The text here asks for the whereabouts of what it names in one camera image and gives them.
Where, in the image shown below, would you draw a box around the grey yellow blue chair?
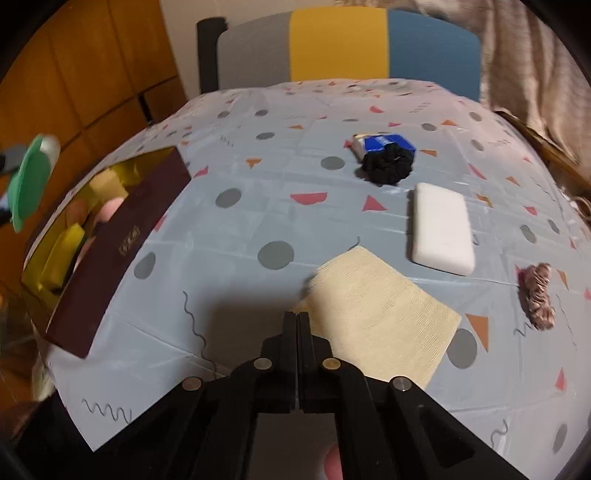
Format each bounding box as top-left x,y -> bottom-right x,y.
217,7 -> 482,102

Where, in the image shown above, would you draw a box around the person's right hand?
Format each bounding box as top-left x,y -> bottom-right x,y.
323,442 -> 343,480

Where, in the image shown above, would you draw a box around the white sponge block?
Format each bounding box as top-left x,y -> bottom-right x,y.
411,182 -> 476,277

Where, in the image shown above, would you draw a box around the black scrunchie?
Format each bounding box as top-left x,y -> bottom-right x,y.
361,143 -> 415,185

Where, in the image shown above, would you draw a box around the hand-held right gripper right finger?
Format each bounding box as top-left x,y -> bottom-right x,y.
298,313 -> 527,480

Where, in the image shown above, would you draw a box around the cream cloth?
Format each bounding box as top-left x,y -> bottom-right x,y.
295,246 -> 462,387

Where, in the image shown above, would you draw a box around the beige patterned curtain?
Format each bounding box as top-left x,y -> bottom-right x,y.
411,0 -> 591,153

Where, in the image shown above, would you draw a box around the wooden cabinet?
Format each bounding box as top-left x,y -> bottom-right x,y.
0,0 -> 188,296

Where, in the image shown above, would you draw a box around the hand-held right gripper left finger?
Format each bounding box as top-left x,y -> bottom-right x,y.
120,312 -> 299,480

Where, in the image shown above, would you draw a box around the brown egg-shaped sponge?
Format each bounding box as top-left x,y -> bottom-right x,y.
62,202 -> 92,230

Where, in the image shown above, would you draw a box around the pink satin scrunchie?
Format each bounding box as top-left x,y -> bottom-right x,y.
518,263 -> 556,330

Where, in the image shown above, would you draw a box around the maroon tin box gold interior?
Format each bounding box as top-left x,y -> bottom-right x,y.
21,147 -> 192,360

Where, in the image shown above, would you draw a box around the dark wooden side table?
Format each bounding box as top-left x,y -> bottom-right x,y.
494,108 -> 587,185

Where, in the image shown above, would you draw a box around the blue tissue pack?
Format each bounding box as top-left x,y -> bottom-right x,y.
352,133 -> 417,158

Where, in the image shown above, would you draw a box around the yellow sponge with green side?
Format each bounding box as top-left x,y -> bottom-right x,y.
37,224 -> 86,291

